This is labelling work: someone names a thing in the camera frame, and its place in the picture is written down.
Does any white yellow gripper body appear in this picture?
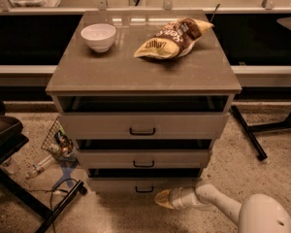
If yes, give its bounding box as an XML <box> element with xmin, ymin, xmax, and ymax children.
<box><xmin>154</xmin><ymin>187</ymin><xmax>198</xmax><ymax>210</ymax></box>

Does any grey bottom drawer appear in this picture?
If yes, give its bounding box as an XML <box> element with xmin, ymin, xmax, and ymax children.
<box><xmin>87</xmin><ymin>168</ymin><xmax>203</xmax><ymax>193</ymax></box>

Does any grey drawer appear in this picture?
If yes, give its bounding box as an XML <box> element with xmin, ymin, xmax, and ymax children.
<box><xmin>58</xmin><ymin>113</ymin><xmax>229</xmax><ymax>140</ymax></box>
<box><xmin>87</xmin><ymin>168</ymin><xmax>203</xmax><ymax>193</ymax></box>
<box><xmin>76</xmin><ymin>150</ymin><xmax>210</xmax><ymax>169</ymax></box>

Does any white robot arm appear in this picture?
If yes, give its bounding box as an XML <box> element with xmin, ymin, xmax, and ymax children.
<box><xmin>154</xmin><ymin>182</ymin><xmax>291</xmax><ymax>233</ymax></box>

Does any grey middle drawer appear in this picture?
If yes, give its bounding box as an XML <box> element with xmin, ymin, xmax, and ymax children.
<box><xmin>76</xmin><ymin>150</ymin><xmax>210</xmax><ymax>169</ymax></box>

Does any grey top drawer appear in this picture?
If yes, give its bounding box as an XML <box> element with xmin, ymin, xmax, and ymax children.
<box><xmin>58</xmin><ymin>113</ymin><xmax>229</xmax><ymax>140</ymax></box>

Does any clear plastic bottle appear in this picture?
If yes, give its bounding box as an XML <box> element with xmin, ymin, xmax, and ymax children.
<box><xmin>25</xmin><ymin>155</ymin><xmax>54</xmax><ymax>179</ymax></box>

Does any yellow brown chip bag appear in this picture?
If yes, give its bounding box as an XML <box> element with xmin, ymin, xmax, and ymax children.
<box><xmin>134</xmin><ymin>17</ymin><xmax>213</xmax><ymax>59</ymax></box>

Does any white ceramic bowl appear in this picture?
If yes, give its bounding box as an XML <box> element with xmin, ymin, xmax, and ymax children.
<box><xmin>81</xmin><ymin>23</ymin><xmax>116</xmax><ymax>52</ymax></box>

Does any black stand left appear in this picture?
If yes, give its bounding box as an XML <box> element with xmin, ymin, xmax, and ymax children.
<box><xmin>0</xmin><ymin>134</ymin><xmax>87</xmax><ymax>233</ymax></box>

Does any dark tray on stand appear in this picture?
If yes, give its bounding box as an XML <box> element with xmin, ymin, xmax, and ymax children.
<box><xmin>0</xmin><ymin>115</ymin><xmax>23</xmax><ymax>147</ymax></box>

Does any black floor cable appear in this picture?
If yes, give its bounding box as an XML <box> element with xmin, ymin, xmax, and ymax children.
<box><xmin>24</xmin><ymin>178</ymin><xmax>80</xmax><ymax>233</ymax></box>

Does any black table leg frame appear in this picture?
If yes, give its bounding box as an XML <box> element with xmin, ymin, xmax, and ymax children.
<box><xmin>231</xmin><ymin>106</ymin><xmax>291</xmax><ymax>161</ymax></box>

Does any wire mesh basket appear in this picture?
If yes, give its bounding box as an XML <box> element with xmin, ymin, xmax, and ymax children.
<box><xmin>41</xmin><ymin>118</ymin><xmax>77</xmax><ymax>162</ymax></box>

